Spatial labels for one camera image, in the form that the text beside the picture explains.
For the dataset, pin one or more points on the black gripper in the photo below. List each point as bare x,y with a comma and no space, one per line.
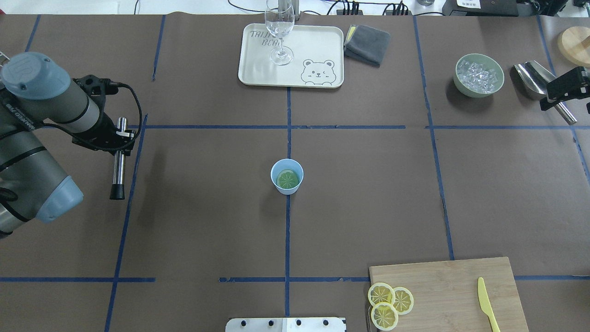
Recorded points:
107,126

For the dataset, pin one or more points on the steel muddler black tip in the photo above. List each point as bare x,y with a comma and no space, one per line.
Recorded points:
117,191

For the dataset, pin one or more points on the light blue plastic cup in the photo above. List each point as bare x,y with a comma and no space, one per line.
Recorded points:
286,164

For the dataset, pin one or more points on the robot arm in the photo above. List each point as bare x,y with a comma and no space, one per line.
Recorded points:
38,93

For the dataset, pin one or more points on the wooden cup tree stand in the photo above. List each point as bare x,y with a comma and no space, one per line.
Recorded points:
574,44

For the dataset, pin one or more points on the clear wine glass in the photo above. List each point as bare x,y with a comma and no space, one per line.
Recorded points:
280,19

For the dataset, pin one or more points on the dark grey folded cloth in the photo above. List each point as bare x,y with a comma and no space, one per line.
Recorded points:
366,44

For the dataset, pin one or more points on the bamboo cutting board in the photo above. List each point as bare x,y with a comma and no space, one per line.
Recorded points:
446,295

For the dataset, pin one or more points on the green bowl of ice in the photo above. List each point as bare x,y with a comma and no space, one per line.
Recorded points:
478,75

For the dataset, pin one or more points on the yellow plastic knife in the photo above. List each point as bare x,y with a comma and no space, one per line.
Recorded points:
485,305

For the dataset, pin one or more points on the steel ice scoop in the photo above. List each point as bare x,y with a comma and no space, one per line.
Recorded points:
535,78

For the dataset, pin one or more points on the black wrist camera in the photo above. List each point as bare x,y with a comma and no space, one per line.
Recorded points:
95,86
572,85

